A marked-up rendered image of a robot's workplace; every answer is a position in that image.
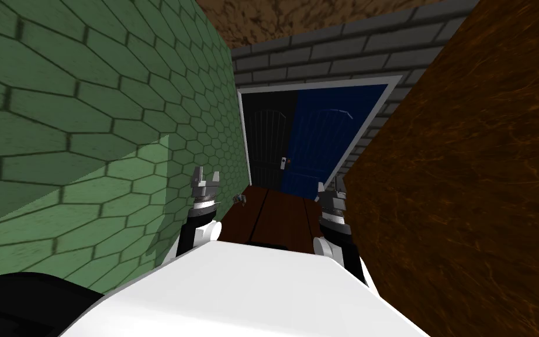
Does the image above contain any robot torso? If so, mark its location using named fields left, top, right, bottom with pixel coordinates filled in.
left=58, top=240, right=431, bottom=337

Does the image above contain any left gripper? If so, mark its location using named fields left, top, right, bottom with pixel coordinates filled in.
left=189, top=166, right=222, bottom=205

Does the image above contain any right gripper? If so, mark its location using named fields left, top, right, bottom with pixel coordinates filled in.
left=316, top=175, right=348, bottom=214

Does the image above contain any dark brown door leaf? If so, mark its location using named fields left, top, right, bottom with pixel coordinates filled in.
left=217, top=184, right=326, bottom=255

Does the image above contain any black door leaf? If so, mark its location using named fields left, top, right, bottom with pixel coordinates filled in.
left=240, top=90, right=299, bottom=190

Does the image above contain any blue door leaf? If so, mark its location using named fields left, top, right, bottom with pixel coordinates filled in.
left=281, top=84, right=389, bottom=200

